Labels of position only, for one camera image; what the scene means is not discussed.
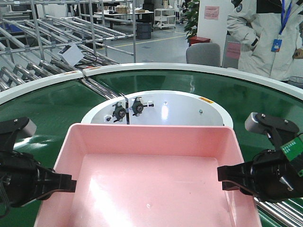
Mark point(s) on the green circuit board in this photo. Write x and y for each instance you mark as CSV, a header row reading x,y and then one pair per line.
x,y
293,150

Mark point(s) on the grey control box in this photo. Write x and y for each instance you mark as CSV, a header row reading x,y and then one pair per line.
x,y
71,54

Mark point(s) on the white outer conveyor rim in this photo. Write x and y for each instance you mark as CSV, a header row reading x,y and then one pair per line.
x,y
22,89

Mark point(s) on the person in white jacket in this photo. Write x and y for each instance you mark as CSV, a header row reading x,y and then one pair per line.
x,y
255,24

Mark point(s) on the pink wall notice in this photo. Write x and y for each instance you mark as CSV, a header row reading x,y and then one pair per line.
x,y
211,12

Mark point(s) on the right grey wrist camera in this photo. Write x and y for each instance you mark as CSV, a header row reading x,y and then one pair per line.
x,y
279,131

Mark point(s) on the dark stacked crates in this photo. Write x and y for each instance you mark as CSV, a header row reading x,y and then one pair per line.
x,y
143,30

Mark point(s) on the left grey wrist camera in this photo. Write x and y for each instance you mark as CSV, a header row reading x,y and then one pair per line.
x,y
11,130

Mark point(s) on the grey office chair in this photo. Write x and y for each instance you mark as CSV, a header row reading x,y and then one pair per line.
x,y
208,54

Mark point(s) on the steel roller conveyor rack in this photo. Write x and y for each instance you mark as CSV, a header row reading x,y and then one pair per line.
x,y
32,32

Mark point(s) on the blue lanyard badge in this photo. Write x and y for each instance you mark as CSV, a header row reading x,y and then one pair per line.
x,y
285,14

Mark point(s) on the left black bearing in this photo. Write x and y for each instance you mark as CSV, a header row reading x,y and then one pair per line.
x,y
119,112

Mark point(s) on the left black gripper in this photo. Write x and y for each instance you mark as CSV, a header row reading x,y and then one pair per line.
x,y
20,177

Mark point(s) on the steel transfer rollers right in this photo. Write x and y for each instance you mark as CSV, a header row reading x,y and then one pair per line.
x,y
287,213

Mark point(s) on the pink plastic bin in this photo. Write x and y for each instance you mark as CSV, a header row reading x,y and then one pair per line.
x,y
147,176

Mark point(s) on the pink sign on stand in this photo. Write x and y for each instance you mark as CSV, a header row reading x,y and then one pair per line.
x,y
233,50

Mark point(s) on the white wheeled cart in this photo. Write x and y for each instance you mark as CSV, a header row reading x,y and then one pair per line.
x,y
164,18

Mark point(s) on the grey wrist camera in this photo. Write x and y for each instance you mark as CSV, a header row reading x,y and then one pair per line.
x,y
279,131
11,130

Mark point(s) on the green leafy plant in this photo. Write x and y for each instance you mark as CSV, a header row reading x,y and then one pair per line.
x,y
191,15

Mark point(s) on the black bearing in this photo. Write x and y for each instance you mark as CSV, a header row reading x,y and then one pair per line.
x,y
119,112
137,107

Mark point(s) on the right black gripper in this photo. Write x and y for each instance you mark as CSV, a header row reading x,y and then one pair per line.
x,y
274,179

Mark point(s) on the right black bearing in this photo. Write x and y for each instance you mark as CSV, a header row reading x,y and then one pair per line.
x,y
137,107

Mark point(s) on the background work table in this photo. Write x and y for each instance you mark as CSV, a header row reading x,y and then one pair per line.
x,y
140,16

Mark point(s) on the red bin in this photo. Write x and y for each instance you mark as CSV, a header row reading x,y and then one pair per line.
x,y
195,40

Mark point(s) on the mesh waste basket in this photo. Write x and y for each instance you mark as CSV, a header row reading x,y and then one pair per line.
x,y
296,81

